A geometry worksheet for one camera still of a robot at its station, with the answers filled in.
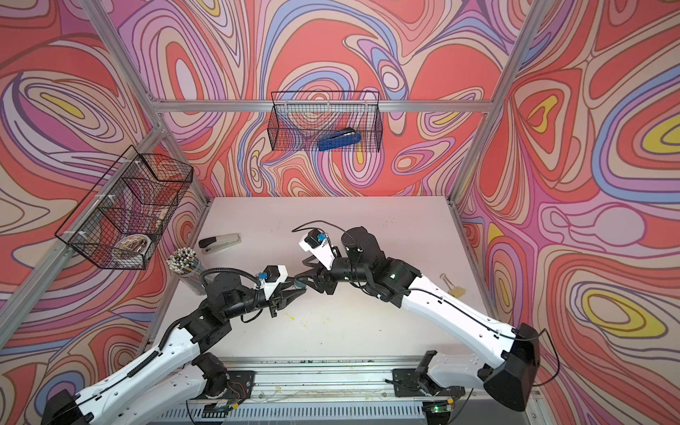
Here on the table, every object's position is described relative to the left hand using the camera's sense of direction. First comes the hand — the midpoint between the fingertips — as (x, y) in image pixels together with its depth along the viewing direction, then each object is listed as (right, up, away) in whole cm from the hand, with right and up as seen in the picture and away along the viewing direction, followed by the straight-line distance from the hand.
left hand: (303, 286), depth 69 cm
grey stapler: (-38, +9, +32) cm, 51 cm away
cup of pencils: (-37, +5, +9) cm, 38 cm away
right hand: (+1, +3, -4) cm, 5 cm away
